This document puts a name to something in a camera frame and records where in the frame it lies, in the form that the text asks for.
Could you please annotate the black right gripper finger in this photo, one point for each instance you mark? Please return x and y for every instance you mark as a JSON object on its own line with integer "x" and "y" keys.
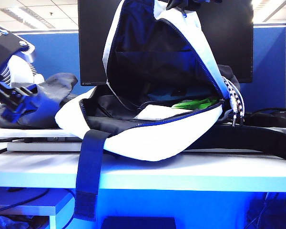
{"x": 175, "y": 3}
{"x": 205, "y": 1}

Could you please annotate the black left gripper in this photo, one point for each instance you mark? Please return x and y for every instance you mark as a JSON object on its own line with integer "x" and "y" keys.
{"x": 2, "y": 52}

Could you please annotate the gray clothes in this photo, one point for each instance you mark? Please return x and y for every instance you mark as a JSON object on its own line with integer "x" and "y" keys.
{"x": 54, "y": 95}

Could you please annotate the white gray backpack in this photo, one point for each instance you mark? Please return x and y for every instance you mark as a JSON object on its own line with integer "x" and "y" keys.
{"x": 157, "y": 140}

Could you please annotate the white paper in backpack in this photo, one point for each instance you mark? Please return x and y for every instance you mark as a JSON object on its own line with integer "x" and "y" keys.
{"x": 155, "y": 112}

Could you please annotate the white desk fan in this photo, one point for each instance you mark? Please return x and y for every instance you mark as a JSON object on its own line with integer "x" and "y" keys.
{"x": 19, "y": 69}

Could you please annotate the white flat base board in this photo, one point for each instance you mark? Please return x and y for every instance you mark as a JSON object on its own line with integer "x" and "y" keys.
{"x": 38, "y": 146}

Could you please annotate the black monitor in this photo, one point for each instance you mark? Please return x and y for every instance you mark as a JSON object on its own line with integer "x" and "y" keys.
{"x": 228, "y": 47}

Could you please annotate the ceiling light panel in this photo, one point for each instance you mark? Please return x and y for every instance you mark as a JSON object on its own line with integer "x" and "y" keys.
{"x": 28, "y": 17}
{"x": 274, "y": 10}

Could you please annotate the green cloth item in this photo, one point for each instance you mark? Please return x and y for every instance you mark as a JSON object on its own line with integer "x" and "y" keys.
{"x": 197, "y": 102}

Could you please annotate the white low shelf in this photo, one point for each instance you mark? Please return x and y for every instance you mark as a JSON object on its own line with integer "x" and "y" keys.
{"x": 26, "y": 207}

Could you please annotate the crumpled plastic bag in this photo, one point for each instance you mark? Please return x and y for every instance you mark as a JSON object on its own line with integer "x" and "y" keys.
{"x": 9, "y": 223}

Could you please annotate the black box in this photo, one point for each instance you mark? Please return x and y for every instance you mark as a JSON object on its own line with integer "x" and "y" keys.
{"x": 138, "y": 224}

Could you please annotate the gray metal bracket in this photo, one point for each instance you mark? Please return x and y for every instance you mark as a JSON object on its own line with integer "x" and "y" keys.
{"x": 43, "y": 139}

